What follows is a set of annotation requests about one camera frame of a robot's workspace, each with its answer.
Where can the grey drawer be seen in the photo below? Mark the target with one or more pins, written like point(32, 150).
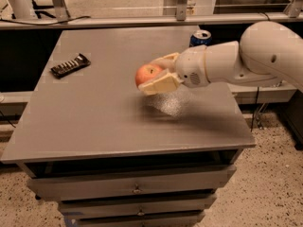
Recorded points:
point(151, 220)
point(139, 206)
point(131, 183)

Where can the white pipe background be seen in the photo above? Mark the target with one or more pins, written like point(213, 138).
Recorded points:
point(22, 9)

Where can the middle grey drawer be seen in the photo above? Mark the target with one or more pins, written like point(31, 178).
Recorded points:
point(139, 206)

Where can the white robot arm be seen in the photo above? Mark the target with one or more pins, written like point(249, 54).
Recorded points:
point(266, 54)

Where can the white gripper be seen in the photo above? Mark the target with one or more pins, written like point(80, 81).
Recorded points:
point(189, 65)

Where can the grey metal rail frame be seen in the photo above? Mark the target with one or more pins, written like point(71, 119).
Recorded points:
point(88, 22)

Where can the blue soda can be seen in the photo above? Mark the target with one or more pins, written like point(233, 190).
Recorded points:
point(200, 37)

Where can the grey drawer cabinet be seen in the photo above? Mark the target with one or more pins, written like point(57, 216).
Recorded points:
point(96, 122)

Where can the bottom grey drawer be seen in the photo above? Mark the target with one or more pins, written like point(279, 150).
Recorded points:
point(151, 220)

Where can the red apple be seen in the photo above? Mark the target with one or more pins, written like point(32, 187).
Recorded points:
point(146, 72)

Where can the top grey drawer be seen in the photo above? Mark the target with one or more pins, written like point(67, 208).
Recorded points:
point(131, 183)

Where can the black rxbar chocolate wrapper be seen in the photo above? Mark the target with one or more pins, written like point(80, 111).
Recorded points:
point(68, 67)

